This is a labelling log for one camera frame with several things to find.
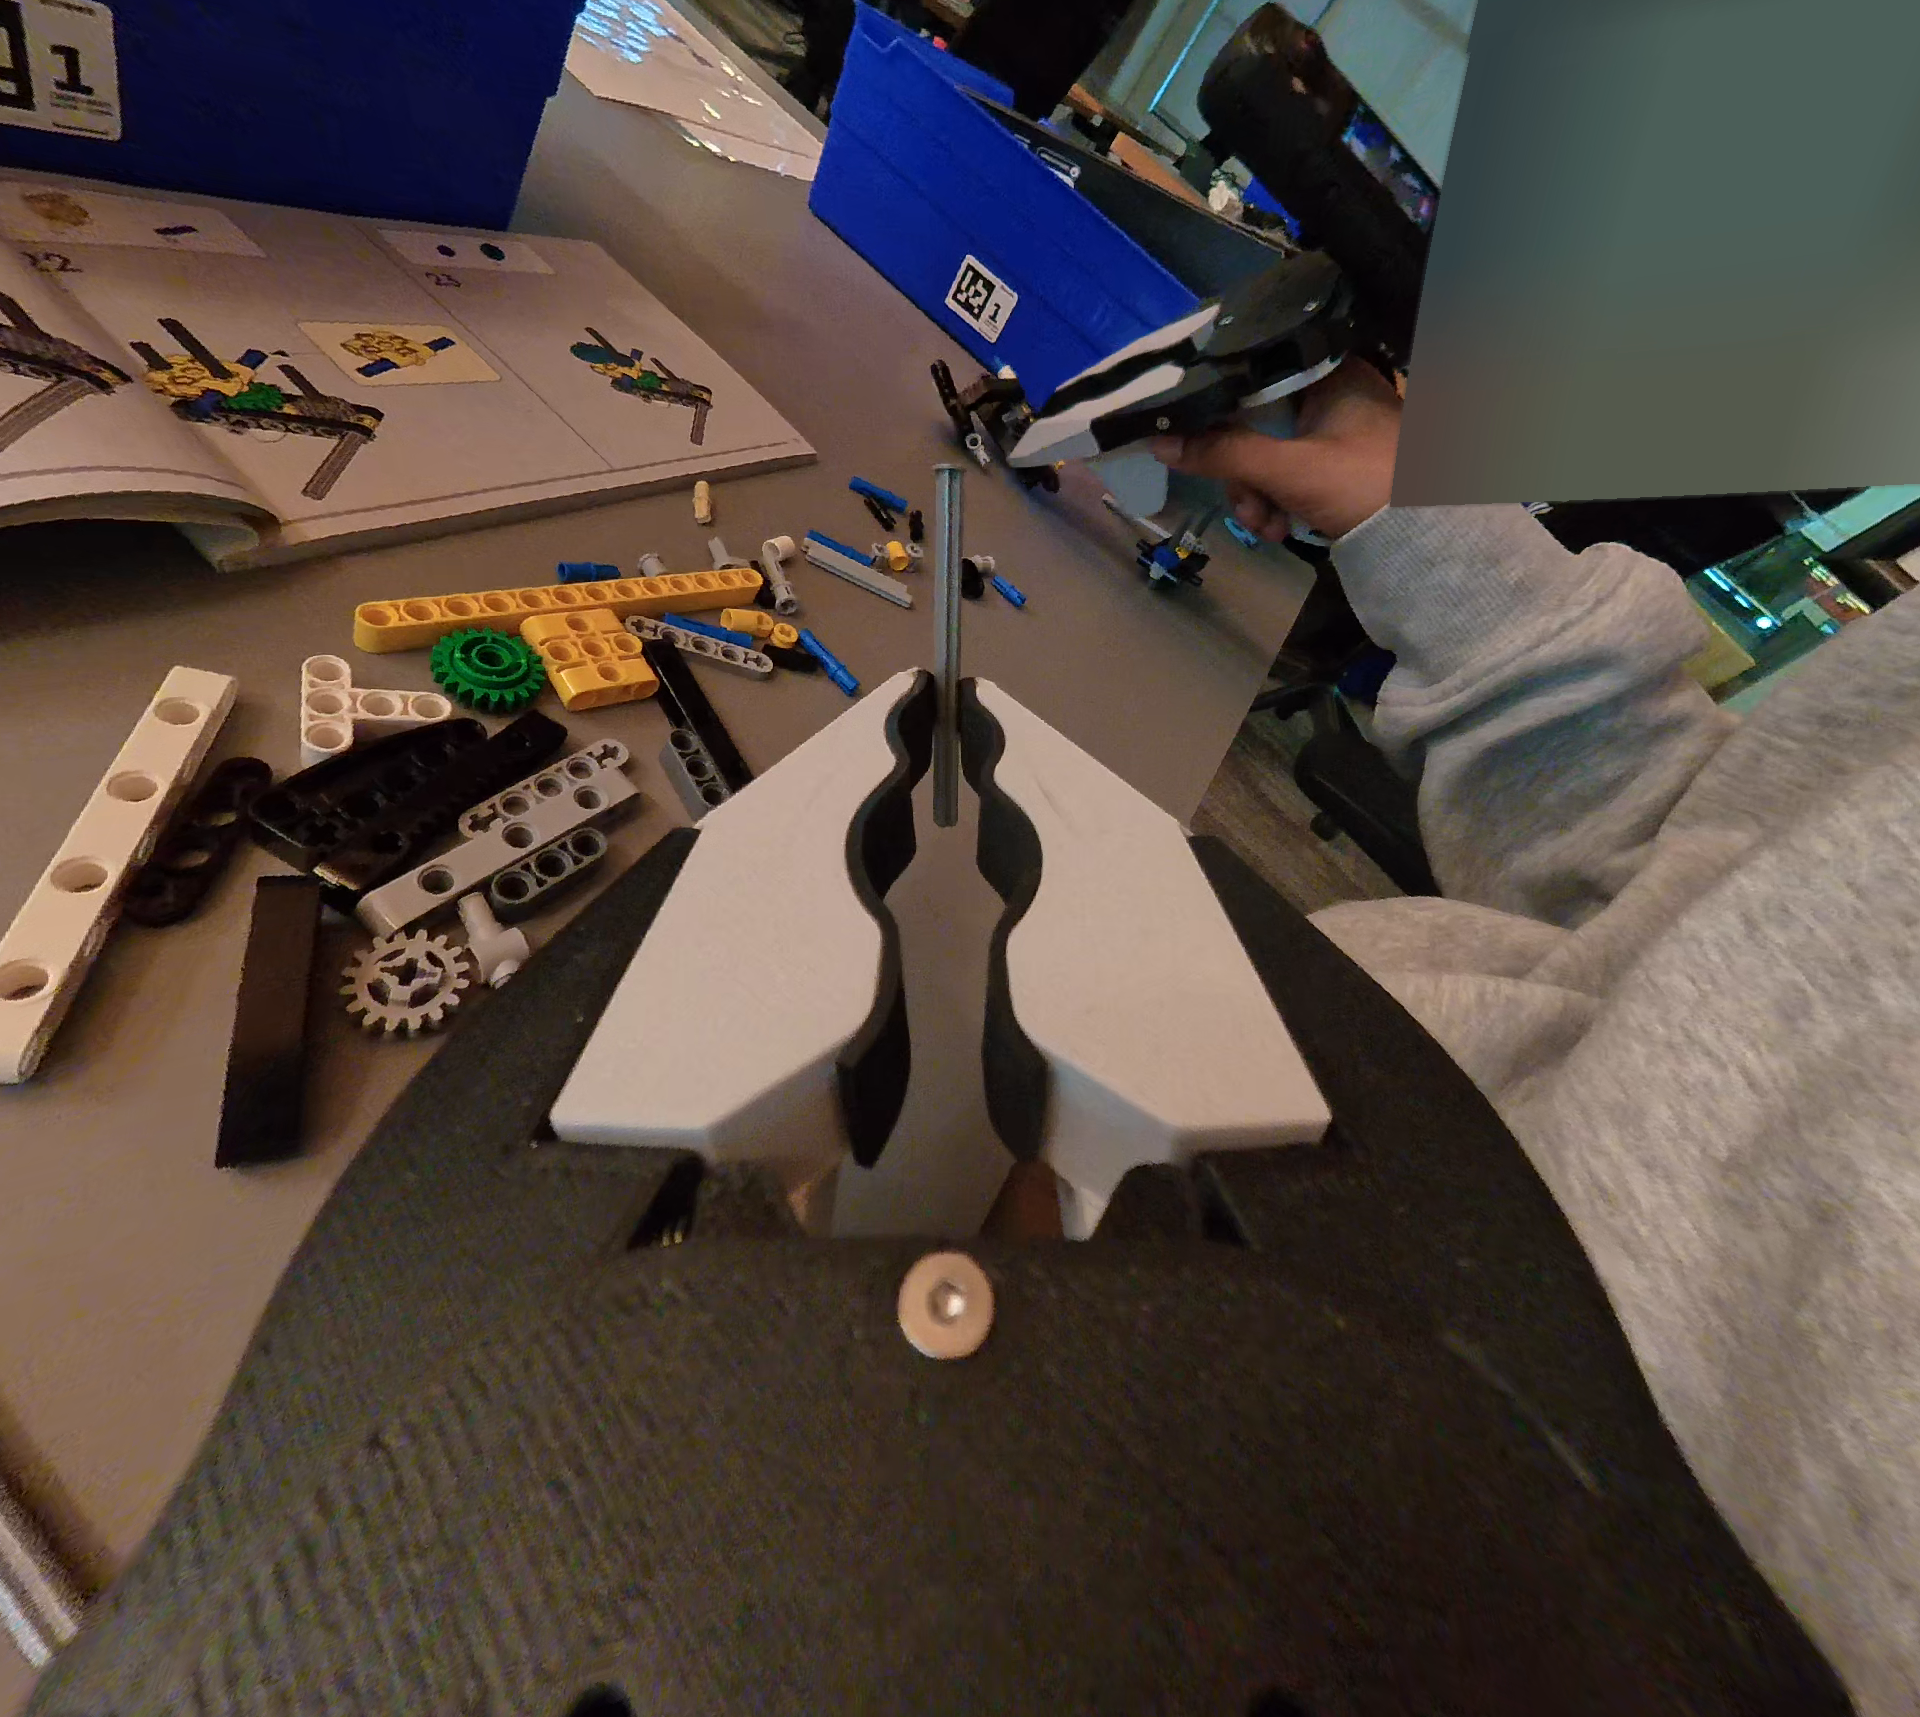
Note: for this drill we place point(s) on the white angled lego beam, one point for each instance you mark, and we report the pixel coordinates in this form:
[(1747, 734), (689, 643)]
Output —
[(320, 705)]

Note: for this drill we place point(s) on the person's grey hoodie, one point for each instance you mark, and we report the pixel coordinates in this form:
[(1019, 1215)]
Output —
[(1727, 1147)]

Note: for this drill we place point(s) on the grey lego peg white tip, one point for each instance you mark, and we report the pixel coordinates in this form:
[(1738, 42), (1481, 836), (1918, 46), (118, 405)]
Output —
[(776, 575)]

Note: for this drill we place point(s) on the black round-hole lego liftarm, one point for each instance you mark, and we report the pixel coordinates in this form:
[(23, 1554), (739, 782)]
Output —
[(195, 845)]

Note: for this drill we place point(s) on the black office chair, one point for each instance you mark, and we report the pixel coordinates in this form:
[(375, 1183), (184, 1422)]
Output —
[(1365, 788)]

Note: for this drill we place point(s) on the thick grey lego beam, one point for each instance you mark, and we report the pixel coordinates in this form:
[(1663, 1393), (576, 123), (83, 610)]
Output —
[(451, 882)]

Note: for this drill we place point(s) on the partly built lego model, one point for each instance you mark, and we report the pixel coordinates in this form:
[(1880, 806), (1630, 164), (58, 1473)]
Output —
[(987, 405)]

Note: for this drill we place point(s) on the clear plastic sheet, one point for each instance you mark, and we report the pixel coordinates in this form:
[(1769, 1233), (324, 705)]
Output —
[(674, 67)]

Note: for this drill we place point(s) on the person's right hand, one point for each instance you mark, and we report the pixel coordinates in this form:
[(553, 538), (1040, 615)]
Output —
[(1320, 480)]

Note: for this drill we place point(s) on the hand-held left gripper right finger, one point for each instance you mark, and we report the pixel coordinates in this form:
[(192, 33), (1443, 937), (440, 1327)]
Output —
[(1155, 1000)]

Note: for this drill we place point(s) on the blue storage bin black rim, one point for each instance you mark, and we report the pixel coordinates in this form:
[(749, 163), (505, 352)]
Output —
[(928, 172)]

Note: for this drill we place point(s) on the black lego pin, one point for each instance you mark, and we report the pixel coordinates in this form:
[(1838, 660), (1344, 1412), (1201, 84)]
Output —
[(787, 649), (978, 570)]

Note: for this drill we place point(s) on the black curved lego beam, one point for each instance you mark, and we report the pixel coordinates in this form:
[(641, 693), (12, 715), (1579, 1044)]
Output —
[(390, 781)]

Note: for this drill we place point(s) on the long white lego beam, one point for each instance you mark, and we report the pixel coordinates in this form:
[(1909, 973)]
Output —
[(105, 845)]

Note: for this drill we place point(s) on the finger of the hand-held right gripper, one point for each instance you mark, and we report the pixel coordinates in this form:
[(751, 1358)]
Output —
[(1139, 355), (1095, 435)]

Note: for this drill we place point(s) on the thin grey lego liftarm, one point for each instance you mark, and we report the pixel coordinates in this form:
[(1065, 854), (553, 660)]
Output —
[(696, 642)]

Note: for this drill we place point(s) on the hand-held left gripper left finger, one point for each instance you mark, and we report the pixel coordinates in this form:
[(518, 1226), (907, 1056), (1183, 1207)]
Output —
[(721, 981)]

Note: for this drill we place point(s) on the green lego gear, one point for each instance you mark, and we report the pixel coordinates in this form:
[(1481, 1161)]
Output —
[(485, 670)]

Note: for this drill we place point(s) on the short yellow lego beam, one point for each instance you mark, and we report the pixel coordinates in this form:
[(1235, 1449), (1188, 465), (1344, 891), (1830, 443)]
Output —
[(591, 670)]

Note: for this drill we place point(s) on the long yellow lego beam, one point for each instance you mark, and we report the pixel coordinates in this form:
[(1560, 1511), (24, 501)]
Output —
[(451, 621)]

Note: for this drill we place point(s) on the white lego connector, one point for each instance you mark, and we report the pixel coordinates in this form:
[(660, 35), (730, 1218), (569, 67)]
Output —
[(495, 942)]

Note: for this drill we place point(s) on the grey lego gear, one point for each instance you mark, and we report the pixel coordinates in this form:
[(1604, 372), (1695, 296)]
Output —
[(408, 981)]

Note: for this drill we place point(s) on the black straight lego beam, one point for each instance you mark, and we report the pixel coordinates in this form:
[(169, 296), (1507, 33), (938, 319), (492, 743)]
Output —
[(696, 729)]

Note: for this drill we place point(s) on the black flat lego beam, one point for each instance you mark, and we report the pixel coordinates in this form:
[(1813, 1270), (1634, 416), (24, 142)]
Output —
[(270, 1027)]

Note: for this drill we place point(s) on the person's right forearm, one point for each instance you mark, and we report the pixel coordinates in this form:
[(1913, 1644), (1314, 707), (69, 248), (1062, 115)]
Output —
[(1500, 670)]

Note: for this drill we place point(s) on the lego instruction booklet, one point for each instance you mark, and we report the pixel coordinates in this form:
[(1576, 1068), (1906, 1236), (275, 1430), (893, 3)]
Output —
[(495, 428)]

